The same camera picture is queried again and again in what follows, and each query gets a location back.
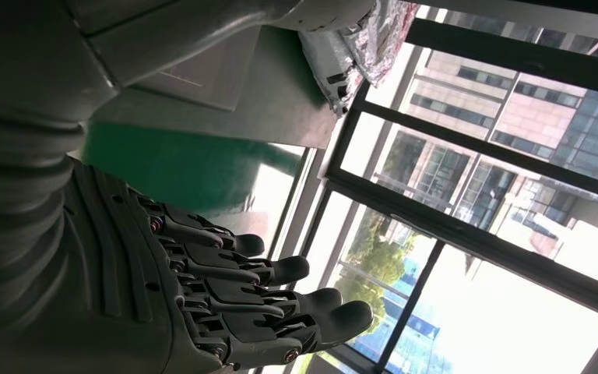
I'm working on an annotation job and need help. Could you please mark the dark green table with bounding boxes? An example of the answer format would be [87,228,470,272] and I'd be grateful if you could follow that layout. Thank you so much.
[90,24,341,150]

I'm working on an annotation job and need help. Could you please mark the crumpled plain grey parcel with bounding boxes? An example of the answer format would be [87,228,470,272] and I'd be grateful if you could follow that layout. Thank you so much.
[343,0,420,88]

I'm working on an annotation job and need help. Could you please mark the pink glass office building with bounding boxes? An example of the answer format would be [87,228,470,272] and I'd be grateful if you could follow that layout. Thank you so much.
[376,7,598,259]

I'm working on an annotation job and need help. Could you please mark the green tree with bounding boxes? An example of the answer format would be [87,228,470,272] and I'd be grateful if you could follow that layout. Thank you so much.
[329,206,419,331]

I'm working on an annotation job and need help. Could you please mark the green conveyor belt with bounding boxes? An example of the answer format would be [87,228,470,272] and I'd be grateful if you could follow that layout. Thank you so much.
[79,121,308,221]

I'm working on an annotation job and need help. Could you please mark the white parcel with black print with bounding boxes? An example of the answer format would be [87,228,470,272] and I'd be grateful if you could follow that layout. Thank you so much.
[298,30,364,118]

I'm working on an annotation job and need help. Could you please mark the black window frame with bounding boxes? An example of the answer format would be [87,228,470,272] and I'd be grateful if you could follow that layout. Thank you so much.
[325,0,598,374]

